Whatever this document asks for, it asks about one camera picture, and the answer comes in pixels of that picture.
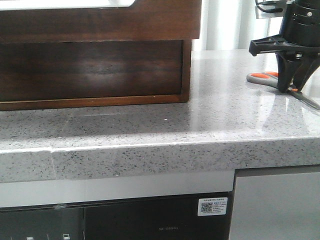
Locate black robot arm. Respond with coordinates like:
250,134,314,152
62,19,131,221
249,0,320,93

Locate white QR code sticker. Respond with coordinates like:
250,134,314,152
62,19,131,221
197,197,228,217

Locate grey cabinet door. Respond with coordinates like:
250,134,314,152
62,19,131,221
229,165,320,240

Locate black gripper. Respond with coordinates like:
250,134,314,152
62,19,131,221
249,31,320,93

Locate white grey curtain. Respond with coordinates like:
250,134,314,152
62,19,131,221
192,0,283,51

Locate dark wooden drawer cabinet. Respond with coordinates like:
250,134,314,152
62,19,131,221
0,40,192,111

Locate grey orange scissors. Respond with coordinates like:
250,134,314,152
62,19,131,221
246,71,320,110

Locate black built-in appliance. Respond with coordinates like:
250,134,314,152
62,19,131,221
0,192,232,240

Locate white tray in drawer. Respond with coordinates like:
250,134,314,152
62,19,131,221
0,0,135,11

